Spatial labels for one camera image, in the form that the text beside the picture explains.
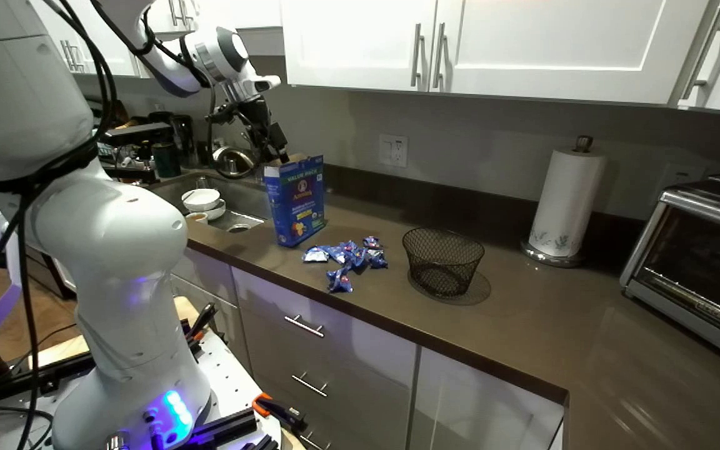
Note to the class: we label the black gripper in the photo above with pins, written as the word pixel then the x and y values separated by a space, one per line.
pixel 259 116

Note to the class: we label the blue cardboard box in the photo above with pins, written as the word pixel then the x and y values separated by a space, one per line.
pixel 299 203

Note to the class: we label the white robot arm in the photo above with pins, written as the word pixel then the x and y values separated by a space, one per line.
pixel 100 240

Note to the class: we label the shiny metal kettle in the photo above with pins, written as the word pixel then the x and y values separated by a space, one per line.
pixel 233 160

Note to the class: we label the white round bowl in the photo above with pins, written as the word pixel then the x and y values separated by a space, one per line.
pixel 203 203

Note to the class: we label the dark mug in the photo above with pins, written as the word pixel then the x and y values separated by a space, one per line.
pixel 165 160

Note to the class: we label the small crumpled blue snack packet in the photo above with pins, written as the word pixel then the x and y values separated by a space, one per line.
pixel 338 281

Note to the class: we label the black marker pen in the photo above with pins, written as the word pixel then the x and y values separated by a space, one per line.
pixel 201 322

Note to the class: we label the grey base cabinet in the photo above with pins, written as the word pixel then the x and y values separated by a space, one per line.
pixel 350 366

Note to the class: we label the white robot mounting table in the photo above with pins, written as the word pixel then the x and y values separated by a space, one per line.
pixel 231 375

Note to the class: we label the white upper cabinet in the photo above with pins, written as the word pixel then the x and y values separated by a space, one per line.
pixel 544 45

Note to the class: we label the white paper towel roll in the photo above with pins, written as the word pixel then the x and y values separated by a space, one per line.
pixel 565 201

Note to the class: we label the metal paper towel holder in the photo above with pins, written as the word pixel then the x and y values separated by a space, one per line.
pixel 583 142

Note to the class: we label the silver toaster oven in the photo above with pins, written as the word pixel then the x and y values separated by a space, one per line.
pixel 693 265

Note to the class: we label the white wall outlet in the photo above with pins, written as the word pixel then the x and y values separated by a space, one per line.
pixel 394 148

